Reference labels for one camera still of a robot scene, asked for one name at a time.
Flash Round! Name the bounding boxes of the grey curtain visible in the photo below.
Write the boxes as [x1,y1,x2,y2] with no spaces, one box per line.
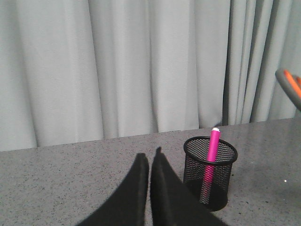
[0,0,301,151]

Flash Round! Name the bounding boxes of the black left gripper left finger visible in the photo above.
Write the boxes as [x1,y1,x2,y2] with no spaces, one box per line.
[78,153,149,226]

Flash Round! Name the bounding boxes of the black mesh pen holder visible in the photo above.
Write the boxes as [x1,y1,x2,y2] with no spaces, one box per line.
[183,136,238,211]

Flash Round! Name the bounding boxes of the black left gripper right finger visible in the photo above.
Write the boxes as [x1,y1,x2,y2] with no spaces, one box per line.
[150,147,226,226]

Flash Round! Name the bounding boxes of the pink highlighter pen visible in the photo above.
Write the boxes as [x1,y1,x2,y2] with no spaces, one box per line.
[200,128,220,204]

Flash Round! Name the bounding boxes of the grey orange scissors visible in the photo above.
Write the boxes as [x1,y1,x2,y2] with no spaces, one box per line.
[275,69,301,111]

